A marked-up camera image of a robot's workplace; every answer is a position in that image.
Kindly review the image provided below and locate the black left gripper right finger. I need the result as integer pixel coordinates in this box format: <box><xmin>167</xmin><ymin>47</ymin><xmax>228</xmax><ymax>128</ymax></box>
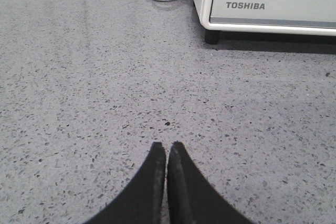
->
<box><xmin>167</xmin><ymin>142</ymin><xmax>251</xmax><ymax>223</ymax></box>

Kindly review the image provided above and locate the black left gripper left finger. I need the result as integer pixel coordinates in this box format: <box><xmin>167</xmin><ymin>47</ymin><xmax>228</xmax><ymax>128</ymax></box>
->
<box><xmin>86</xmin><ymin>142</ymin><xmax>166</xmax><ymax>223</ymax></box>

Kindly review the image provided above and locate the white Toshiba toaster oven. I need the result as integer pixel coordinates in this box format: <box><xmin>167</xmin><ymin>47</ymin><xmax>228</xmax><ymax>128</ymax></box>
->
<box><xmin>193</xmin><ymin>0</ymin><xmax>335</xmax><ymax>44</ymax></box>

